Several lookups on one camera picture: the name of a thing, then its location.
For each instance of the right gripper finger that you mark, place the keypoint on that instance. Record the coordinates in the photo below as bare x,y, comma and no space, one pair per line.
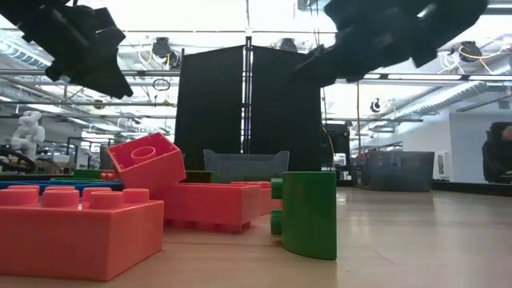
322,54
316,74

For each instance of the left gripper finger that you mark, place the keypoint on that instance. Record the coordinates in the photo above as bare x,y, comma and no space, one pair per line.
112,82
54,74

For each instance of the curved green toy brick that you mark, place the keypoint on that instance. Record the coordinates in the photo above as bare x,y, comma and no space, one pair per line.
310,216

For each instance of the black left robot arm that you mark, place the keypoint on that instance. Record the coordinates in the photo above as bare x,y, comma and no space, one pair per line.
20,16

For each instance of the black ceiling-hung device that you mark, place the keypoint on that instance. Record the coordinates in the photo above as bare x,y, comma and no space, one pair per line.
468,51
164,50

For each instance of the white robot figure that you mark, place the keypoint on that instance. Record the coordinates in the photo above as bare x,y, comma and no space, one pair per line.
28,132

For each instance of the black hanging hook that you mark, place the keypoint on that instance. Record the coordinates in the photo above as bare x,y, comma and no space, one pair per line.
375,106

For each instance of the black equipment cabinet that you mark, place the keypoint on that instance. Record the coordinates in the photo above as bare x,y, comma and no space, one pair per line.
336,144

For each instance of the black curved tube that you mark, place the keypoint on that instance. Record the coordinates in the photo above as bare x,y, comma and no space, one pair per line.
26,162

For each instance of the small orange toy brick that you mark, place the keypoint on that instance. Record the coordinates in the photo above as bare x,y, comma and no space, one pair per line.
107,176
148,168

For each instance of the long green toy brick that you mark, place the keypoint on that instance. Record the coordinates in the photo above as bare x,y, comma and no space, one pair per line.
86,174

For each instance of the black folding partition screen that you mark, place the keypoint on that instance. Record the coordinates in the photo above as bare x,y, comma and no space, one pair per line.
212,108

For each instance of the long blue toy brick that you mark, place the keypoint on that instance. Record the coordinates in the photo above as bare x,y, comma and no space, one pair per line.
60,182

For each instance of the clear grey plastic bin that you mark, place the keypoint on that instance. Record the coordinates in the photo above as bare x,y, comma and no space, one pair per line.
244,166
400,170

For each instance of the small green toy brick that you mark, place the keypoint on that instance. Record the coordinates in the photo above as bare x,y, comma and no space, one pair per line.
200,177

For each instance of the white standing appliance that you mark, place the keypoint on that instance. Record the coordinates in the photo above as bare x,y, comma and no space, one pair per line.
442,166

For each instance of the long orange toy brick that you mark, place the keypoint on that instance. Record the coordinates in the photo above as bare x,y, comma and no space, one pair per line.
80,240
212,206

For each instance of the person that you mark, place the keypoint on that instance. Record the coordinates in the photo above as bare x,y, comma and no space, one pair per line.
498,152

